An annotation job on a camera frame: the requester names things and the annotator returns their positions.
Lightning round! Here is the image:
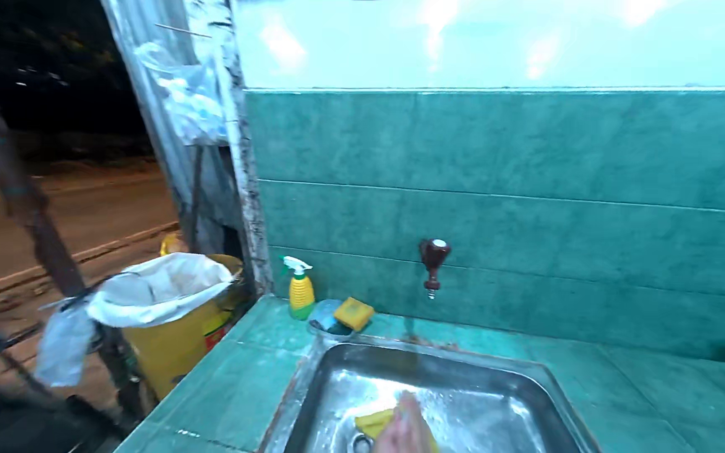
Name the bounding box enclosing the person's right hand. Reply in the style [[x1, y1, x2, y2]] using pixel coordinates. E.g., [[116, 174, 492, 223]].
[[372, 391, 433, 453]]

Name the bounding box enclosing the yellow cloth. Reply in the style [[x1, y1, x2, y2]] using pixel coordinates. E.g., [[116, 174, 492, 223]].
[[355, 408, 440, 453]]

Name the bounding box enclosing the stainless steel sink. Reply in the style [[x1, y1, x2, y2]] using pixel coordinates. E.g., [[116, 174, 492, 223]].
[[257, 333, 602, 453]]

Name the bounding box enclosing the yellow sponge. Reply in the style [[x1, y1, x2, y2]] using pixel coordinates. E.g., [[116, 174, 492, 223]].
[[334, 296, 375, 333]]

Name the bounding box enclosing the clear plastic container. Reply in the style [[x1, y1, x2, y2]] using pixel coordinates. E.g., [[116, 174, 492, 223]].
[[307, 299, 357, 342]]

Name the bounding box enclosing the dark red tap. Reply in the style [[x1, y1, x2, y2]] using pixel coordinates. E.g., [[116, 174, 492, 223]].
[[419, 238, 452, 300]]

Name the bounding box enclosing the yellow green spray bottle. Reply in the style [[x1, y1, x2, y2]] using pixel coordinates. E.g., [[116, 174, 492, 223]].
[[282, 255, 316, 322]]

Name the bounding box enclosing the large yellow bucket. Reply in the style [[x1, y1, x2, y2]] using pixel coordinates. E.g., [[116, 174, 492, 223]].
[[117, 253, 245, 401]]

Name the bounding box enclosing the white bin liner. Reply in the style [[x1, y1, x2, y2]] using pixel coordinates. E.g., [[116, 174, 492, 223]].
[[87, 252, 235, 328]]

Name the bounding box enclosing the yellow container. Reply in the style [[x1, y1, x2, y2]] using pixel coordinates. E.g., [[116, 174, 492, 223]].
[[160, 232, 189, 258]]

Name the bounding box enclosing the translucent plastic bag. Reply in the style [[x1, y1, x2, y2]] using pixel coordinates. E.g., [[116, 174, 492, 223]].
[[34, 296, 96, 388]]

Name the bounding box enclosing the plastic bag with white contents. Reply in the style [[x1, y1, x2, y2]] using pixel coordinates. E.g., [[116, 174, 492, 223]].
[[135, 42, 230, 147]]

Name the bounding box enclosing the corrugated metal sheet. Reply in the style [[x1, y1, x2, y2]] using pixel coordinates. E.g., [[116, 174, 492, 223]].
[[101, 0, 244, 255]]

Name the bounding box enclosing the white weathered post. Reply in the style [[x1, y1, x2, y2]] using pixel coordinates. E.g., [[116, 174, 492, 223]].
[[185, 0, 274, 299]]

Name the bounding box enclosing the brown wooden post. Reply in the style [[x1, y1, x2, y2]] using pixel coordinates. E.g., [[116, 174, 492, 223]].
[[0, 38, 156, 419]]

